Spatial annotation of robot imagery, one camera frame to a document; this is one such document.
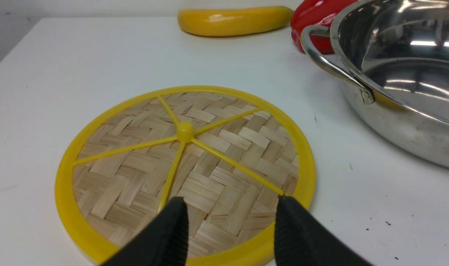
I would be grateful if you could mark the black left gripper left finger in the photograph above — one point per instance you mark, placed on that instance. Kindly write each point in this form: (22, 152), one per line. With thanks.
(163, 242)

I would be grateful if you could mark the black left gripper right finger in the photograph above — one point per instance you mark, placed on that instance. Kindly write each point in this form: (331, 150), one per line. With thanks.
(300, 240)

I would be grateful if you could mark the yellow rimmed woven bamboo lid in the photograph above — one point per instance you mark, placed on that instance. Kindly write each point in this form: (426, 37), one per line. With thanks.
(229, 154)

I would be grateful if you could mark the stainless steel pot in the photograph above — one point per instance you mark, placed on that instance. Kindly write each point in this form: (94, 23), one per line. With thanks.
(392, 57)

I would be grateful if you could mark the yellow squash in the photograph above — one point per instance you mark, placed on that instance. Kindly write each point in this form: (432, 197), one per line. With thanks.
(234, 22)

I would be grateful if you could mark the red bell pepper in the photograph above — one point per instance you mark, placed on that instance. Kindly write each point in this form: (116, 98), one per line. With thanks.
(315, 12)

